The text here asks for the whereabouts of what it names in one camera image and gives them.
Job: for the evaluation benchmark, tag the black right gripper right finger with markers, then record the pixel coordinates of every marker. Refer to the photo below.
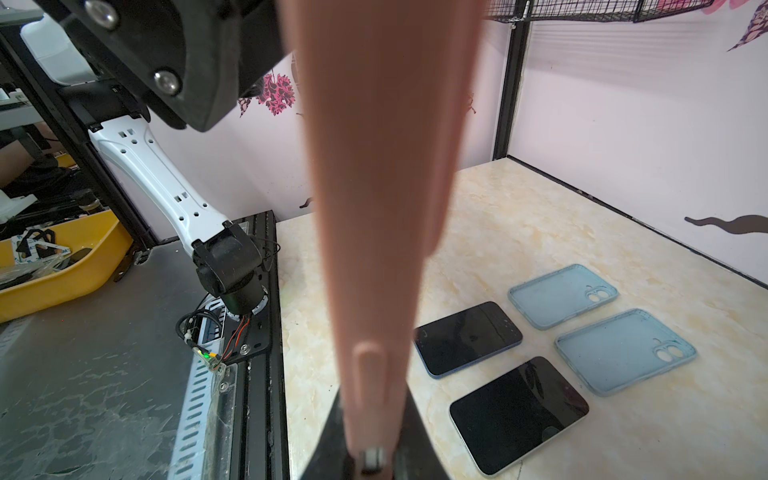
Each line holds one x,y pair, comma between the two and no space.
415,457

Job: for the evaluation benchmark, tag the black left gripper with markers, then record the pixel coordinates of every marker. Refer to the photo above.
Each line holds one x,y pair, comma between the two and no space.
190,62

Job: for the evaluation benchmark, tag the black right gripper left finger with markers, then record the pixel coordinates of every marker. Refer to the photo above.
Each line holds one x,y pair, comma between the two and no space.
329,460

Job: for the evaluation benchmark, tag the black phone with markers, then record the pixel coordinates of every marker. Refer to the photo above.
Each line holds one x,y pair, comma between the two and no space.
465,338
515,414

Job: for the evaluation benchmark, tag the pink phone case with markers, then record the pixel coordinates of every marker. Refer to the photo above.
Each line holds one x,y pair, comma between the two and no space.
385,87

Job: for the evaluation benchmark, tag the light green phone case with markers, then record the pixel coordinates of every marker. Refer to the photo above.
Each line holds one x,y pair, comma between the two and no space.
559,296

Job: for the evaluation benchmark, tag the pale blue phone case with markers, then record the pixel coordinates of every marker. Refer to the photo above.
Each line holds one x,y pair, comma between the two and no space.
615,353

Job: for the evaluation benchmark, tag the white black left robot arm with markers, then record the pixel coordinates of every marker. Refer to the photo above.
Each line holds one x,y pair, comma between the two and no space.
228,261

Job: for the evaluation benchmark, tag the yellow plastic tray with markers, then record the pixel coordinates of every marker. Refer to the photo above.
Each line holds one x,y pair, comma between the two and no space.
106,242

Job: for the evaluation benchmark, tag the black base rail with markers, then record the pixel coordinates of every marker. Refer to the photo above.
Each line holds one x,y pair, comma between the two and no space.
259,442

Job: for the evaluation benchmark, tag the white slotted cable duct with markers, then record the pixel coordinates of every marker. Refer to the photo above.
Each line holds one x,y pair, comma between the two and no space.
187,459

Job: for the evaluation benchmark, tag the black corner frame post left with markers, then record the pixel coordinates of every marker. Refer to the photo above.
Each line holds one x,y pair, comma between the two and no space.
517,46

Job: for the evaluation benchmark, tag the black wire basket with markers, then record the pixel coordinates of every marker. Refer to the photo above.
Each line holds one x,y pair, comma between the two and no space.
604,11

